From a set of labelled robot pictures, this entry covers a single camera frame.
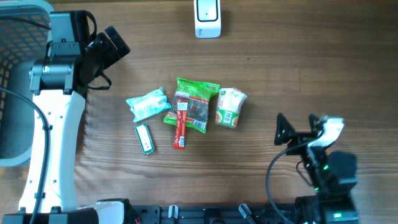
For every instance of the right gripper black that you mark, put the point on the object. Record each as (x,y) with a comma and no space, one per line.
(290,134)

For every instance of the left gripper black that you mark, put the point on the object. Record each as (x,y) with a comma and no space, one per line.
(113,55)

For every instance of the light blue tissue pack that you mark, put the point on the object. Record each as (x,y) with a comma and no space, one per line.
(148,105)

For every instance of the instant noodle cup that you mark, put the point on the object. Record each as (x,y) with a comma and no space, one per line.
(230,101)

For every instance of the green snack bag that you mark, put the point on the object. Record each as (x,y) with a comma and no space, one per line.
(198,94)

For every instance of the green white gum box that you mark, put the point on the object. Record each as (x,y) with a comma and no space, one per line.
(145,139)

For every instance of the red stick packet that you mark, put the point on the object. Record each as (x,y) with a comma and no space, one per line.
(179,139)

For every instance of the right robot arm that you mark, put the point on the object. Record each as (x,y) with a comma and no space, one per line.
(332,175)

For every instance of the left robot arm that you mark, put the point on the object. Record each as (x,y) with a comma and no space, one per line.
(76,54)

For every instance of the white barcode scanner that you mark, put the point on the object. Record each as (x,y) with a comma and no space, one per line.
(207,14)

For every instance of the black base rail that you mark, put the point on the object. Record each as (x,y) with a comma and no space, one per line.
(173,214)

